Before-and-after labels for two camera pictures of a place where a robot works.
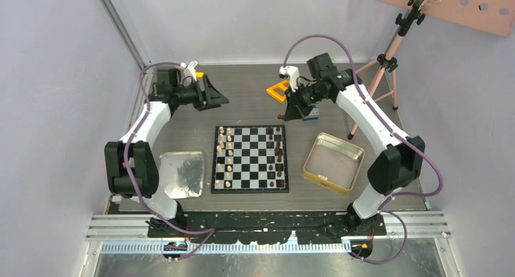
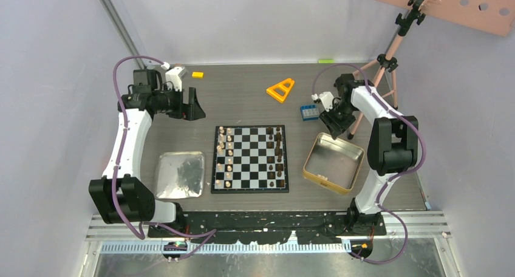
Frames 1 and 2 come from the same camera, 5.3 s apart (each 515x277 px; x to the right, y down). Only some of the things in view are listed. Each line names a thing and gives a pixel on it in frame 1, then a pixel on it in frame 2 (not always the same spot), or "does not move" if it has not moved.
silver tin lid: [182, 174] does not move
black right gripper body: [303, 98] to [339, 116]
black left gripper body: [193, 95] to [171, 102]
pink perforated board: [491, 8] does not move
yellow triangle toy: [285, 84] does not move
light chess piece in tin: [322, 177] does not move
